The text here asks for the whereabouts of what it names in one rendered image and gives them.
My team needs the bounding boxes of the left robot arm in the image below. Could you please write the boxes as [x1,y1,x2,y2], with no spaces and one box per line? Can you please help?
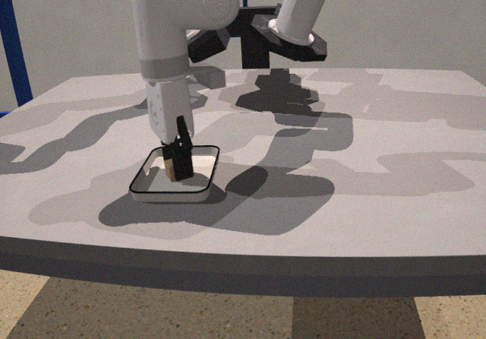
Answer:
[132,0,325,90]

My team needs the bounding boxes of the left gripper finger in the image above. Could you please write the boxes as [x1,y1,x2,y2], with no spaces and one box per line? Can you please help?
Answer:
[161,141,180,160]
[171,116,194,181]

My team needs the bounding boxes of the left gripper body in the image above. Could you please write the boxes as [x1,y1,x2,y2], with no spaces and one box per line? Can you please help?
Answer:
[141,70,194,145]

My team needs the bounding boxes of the brown wooden block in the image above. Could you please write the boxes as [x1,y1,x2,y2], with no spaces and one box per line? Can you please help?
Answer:
[164,159,176,182]

